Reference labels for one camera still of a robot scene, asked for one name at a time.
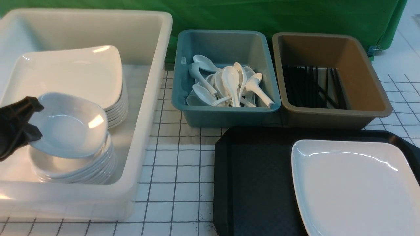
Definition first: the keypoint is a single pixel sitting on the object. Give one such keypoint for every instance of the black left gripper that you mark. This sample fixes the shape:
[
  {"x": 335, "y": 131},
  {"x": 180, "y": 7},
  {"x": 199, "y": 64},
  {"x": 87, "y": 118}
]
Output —
[{"x": 11, "y": 119}]

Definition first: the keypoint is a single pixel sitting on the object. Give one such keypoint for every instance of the small white dish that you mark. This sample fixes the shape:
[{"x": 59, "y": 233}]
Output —
[{"x": 71, "y": 127}]

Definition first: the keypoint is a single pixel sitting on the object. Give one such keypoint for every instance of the large white square plate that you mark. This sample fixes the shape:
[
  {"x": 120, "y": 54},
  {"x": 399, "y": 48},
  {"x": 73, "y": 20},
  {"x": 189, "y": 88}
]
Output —
[{"x": 355, "y": 188}]

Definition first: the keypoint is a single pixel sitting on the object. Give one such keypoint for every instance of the stack of white square plates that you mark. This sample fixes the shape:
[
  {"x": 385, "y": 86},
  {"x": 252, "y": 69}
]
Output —
[{"x": 93, "y": 73}]

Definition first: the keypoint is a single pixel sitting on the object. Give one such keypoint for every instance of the stack of small white dishes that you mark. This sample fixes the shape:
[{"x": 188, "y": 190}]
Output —
[{"x": 95, "y": 169}]

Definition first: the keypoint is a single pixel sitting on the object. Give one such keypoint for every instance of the large white plastic tub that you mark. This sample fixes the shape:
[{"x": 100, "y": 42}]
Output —
[{"x": 142, "y": 38}]

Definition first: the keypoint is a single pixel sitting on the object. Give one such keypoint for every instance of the checkered white tablecloth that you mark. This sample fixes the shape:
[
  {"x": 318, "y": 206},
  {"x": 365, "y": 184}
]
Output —
[{"x": 175, "y": 190}]

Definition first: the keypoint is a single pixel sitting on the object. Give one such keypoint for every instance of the pile of white spoons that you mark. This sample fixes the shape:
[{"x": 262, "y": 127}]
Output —
[{"x": 231, "y": 86}]

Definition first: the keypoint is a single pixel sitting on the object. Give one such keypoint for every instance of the teal plastic bin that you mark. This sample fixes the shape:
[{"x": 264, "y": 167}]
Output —
[{"x": 224, "y": 48}]

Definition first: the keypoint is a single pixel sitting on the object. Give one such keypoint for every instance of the black plastic tray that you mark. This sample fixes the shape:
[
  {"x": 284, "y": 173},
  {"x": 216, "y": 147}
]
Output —
[{"x": 253, "y": 187}]

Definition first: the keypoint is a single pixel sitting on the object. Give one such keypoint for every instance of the pile of black chopsticks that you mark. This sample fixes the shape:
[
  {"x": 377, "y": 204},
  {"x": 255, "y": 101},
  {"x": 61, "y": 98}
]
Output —
[{"x": 314, "y": 87}]

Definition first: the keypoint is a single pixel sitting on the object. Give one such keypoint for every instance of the brown plastic bin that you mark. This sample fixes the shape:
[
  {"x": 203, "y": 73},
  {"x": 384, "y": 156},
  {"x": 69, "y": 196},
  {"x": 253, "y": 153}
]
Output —
[{"x": 363, "y": 89}]

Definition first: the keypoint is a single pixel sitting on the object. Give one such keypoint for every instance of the metal binder clip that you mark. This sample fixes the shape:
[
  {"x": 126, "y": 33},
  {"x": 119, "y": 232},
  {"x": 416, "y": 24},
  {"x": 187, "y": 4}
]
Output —
[{"x": 374, "y": 50}]

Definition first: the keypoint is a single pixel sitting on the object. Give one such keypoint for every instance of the green cloth backdrop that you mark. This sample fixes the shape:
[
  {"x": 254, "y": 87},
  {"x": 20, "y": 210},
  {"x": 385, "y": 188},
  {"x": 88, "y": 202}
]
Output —
[{"x": 372, "y": 22}]

